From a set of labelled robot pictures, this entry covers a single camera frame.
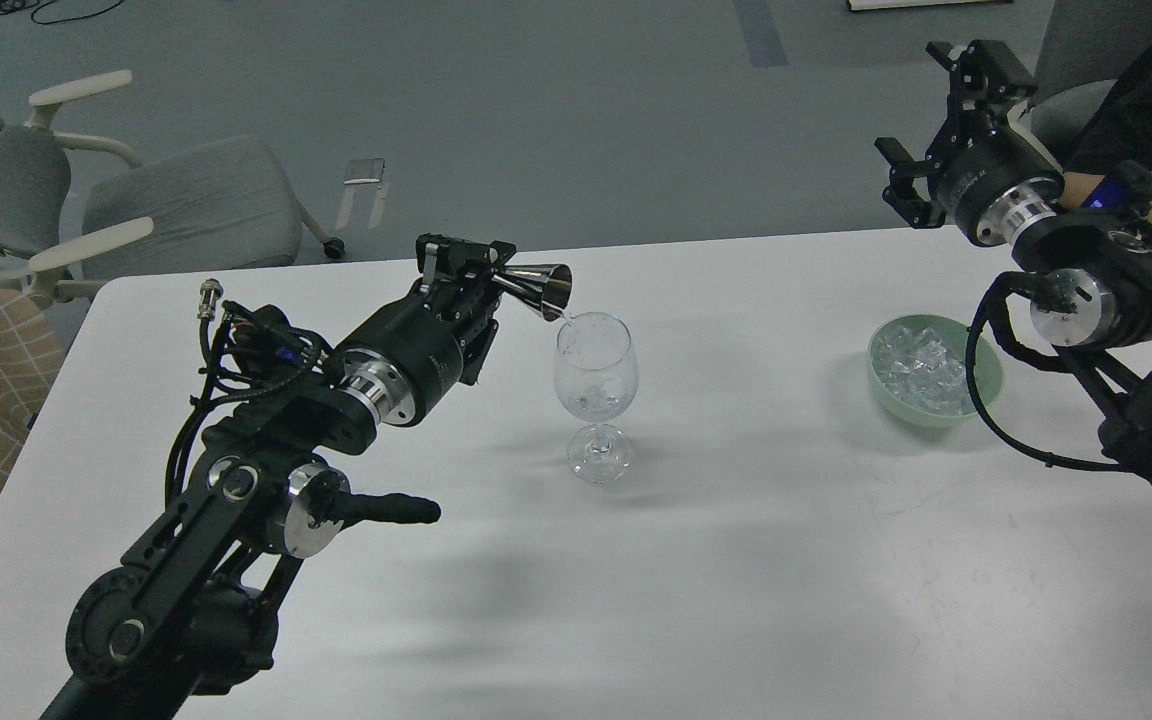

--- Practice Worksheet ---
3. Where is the silver floor plate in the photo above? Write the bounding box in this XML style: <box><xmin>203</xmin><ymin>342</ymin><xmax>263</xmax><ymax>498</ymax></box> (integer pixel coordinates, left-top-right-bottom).
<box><xmin>342</xmin><ymin>158</ymin><xmax>387</xmax><ymax>187</ymax></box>

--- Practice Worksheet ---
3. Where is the green bowl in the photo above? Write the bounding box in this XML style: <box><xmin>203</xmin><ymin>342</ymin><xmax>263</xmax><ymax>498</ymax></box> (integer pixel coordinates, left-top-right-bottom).
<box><xmin>867</xmin><ymin>314</ymin><xmax>978</xmax><ymax>429</ymax></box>

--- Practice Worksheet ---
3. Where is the steel double jigger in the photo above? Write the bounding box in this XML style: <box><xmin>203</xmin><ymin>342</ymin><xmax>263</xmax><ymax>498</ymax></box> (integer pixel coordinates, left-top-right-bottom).
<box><xmin>492</xmin><ymin>263</ymin><xmax>573</xmax><ymax>323</ymax></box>

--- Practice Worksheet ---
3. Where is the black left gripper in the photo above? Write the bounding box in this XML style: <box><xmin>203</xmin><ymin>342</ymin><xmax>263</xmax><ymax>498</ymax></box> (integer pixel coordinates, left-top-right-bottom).
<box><xmin>332</xmin><ymin>234</ymin><xmax>517</xmax><ymax>427</ymax></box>

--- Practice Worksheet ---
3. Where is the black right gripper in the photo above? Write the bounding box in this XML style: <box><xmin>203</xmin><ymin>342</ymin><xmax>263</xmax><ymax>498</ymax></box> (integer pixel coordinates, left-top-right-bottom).
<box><xmin>874</xmin><ymin>38</ymin><xmax>1062</xmax><ymax>247</ymax></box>

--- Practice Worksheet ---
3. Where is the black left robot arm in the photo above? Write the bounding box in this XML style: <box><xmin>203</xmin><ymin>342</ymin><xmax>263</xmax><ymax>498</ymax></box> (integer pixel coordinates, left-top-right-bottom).
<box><xmin>44</xmin><ymin>234</ymin><xmax>516</xmax><ymax>719</ymax></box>

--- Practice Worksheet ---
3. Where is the grey office chair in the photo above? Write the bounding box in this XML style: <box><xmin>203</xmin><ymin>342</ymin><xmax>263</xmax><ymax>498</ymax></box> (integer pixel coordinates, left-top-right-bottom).
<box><xmin>0</xmin><ymin>70</ymin><xmax>346</xmax><ymax>306</ymax></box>

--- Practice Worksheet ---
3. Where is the pile of ice cubes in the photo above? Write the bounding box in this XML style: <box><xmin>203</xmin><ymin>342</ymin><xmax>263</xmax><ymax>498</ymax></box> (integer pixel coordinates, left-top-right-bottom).
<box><xmin>870</xmin><ymin>324</ymin><xmax>975</xmax><ymax>416</ymax></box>

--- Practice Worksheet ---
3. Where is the clear wine glass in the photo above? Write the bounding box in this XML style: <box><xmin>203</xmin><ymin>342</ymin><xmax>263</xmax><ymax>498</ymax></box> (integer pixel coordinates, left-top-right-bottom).
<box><xmin>553</xmin><ymin>313</ymin><xmax>639</xmax><ymax>484</ymax></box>

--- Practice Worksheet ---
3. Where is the grey chair at right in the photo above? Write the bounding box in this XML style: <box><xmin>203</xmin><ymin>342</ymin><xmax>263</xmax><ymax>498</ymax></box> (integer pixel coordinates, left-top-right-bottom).
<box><xmin>1025</xmin><ymin>1</ymin><xmax>1152</xmax><ymax>165</ymax></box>

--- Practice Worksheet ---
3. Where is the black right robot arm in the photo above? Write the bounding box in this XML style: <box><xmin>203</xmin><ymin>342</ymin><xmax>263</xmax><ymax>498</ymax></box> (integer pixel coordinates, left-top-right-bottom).
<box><xmin>876</xmin><ymin>38</ymin><xmax>1152</xmax><ymax>486</ymax></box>

